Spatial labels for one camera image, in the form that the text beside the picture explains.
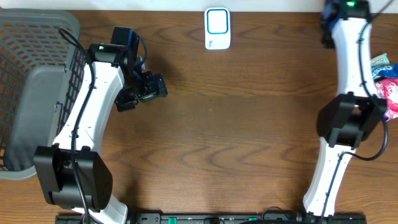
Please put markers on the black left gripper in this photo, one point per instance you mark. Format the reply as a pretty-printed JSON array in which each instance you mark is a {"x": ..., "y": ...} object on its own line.
[{"x": 137, "y": 96}]

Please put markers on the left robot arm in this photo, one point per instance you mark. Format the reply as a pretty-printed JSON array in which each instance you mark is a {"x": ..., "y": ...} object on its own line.
[{"x": 71, "y": 172}]

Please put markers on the purple snack package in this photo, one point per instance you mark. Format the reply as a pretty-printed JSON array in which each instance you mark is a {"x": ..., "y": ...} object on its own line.
[{"x": 387, "y": 89}]

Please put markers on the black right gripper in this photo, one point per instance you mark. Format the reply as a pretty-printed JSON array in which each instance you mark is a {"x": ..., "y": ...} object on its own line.
[{"x": 328, "y": 42}]

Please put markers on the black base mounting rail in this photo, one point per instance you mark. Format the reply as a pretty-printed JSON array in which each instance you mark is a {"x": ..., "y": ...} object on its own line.
[{"x": 155, "y": 218}]

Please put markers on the mint green wipes pack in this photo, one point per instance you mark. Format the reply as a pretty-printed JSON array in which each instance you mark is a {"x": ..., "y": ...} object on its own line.
[{"x": 380, "y": 60}]

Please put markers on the grey plastic mesh basket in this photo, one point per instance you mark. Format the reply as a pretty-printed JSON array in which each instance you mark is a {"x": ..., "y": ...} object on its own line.
[{"x": 41, "y": 76}]

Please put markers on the blue Oreo cookie pack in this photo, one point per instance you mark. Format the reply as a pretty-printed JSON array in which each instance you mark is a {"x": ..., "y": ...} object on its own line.
[{"x": 385, "y": 71}]

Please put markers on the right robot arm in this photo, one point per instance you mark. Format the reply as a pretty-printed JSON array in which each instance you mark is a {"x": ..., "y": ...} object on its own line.
[{"x": 351, "y": 116}]

